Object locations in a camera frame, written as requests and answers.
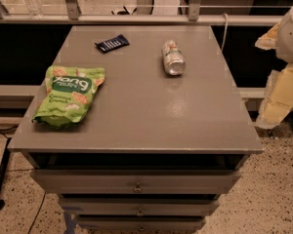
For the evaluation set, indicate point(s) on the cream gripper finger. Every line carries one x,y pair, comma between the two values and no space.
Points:
278,100
268,40

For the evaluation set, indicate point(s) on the silver 7up soda can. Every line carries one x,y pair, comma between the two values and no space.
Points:
173,59

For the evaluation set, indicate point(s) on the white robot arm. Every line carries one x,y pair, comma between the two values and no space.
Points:
284,41

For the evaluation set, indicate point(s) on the grey drawer cabinet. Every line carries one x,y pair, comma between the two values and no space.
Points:
143,119

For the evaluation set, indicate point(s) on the dark blue snack bar wrapper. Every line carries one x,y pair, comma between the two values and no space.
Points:
112,44

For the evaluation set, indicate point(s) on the green coconut crunch snack bag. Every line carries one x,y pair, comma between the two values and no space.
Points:
69,94

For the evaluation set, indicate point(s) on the bottom grey drawer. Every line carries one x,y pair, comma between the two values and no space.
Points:
140,223

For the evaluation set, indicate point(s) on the grey drawer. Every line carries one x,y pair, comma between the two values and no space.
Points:
135,182
140,223
138,206

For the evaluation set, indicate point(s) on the middle grey drawer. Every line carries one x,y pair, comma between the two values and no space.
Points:
138,206

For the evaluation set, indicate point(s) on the top grey drawer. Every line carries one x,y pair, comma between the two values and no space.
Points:
135,182

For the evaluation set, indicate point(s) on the metal railing frame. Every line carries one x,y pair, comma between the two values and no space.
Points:
206,12

